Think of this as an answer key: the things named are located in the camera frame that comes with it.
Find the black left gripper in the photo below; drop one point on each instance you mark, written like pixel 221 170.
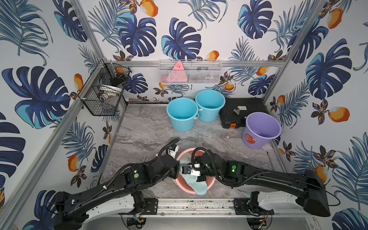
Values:
pixel 174 164

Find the purple plastic bucket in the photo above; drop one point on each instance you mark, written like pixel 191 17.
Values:
pixel 260 129

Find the pink triangle item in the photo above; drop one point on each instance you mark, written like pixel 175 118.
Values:
pixel 177 74

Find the teal plastic bucket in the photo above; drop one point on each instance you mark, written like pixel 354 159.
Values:
pixel 182 113

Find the black tool case orange latches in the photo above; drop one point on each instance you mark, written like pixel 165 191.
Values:
pixel 246 105

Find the light teal cloth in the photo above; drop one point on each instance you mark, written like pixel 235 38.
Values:
pixel 187 182

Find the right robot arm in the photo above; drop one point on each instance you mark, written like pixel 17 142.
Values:
pixel 309 189

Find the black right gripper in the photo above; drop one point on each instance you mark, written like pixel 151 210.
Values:
pixel 199 160

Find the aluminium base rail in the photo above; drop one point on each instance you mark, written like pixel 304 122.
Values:
pixel 283 205

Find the clear wall shelf basket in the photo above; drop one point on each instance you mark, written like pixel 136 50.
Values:
pixel 198 71

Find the teal bucket with label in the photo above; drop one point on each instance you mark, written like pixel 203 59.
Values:
pixel 209 103

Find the black wire basket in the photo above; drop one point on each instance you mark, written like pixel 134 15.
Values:
pixel 106 89

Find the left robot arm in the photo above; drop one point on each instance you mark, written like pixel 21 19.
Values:
pixel 130 179

